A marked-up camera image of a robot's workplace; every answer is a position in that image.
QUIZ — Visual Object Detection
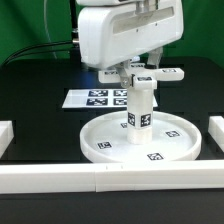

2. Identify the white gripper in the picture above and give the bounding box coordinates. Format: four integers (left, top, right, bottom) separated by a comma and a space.
77, 0, 183, 88

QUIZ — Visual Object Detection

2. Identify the white cross-shaped table base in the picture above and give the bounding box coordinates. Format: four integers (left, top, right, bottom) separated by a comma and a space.
98, 63, 184, 90

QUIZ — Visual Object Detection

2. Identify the white round table top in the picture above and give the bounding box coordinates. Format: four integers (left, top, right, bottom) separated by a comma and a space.
80, 111, 202, 163

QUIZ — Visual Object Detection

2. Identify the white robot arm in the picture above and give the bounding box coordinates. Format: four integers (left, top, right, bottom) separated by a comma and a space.
77, 0, 184, 87

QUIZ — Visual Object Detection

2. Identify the white marker sheet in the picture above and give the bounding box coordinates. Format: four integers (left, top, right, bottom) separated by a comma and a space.
61, 88, 159, 110

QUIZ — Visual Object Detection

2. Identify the white left side block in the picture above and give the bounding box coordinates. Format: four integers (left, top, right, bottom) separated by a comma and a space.
0, 121, 14, 158

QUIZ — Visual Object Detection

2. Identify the black cable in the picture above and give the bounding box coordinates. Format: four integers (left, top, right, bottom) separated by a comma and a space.
0, 0, 81, 66

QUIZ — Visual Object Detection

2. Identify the white front rail right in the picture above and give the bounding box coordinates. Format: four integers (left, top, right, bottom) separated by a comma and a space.
95, 160, 224, 192

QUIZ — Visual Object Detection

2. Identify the white rail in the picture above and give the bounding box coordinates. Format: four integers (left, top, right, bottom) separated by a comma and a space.
0, 164, 96, 194
95, 160, 224, 192

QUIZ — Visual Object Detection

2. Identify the white front rail left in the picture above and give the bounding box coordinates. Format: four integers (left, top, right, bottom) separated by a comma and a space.
0, 164, 96, 194

